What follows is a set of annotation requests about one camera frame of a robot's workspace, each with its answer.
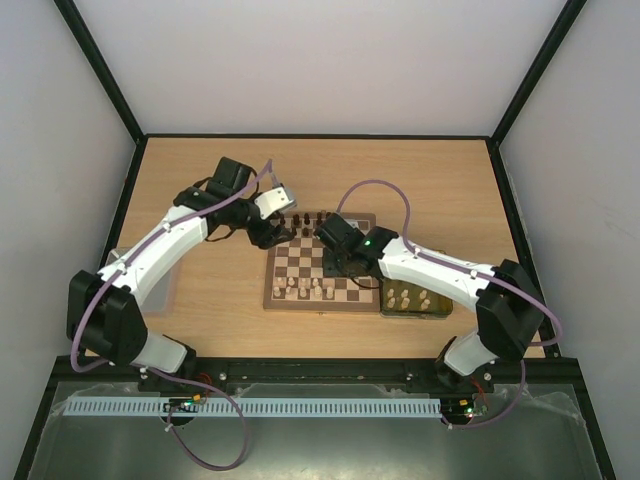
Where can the wooden chess board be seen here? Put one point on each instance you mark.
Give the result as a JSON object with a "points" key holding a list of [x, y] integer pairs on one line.
{"points": [[302, 276]]}

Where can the yellow tin tray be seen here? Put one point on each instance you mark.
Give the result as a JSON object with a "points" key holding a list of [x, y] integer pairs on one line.
{"points": [[401, 299]]}

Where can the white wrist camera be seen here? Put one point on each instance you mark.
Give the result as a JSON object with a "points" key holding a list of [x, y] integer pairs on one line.
{"points": [[352, 222], [276, 200]]}

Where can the clear plastic sheet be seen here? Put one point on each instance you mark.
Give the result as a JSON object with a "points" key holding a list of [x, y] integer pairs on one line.
{"points": [[537, 435]]}

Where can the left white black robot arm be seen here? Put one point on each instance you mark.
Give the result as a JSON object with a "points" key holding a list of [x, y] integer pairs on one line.
{"points": [[104, 319]]}

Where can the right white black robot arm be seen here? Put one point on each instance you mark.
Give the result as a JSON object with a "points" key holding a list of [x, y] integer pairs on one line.
{"points": [[506, 303]]}

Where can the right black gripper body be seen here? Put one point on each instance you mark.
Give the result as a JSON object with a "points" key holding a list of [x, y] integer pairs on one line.
{"points": [[339, 262]]}

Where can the silver metal tray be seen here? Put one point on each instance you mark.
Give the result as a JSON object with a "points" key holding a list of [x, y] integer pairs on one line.
{"points": [[162, 290]]}

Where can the black aluminium frame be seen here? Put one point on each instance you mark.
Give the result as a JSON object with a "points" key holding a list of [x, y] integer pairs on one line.
{"points": [[552, 368]]}

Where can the grey slotted cable duct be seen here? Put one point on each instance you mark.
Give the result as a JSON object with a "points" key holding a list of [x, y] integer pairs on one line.
{"points": [[94, 406]]}

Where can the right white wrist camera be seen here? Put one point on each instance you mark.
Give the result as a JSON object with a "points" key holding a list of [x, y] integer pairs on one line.
{"points": [[352, 222]]}

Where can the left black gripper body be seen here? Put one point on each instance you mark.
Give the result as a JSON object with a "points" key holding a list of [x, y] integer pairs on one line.
{"points": [[262, 237]]}

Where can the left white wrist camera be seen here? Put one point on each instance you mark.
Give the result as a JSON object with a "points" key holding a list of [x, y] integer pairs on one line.
{"points": [[276, 200]]}

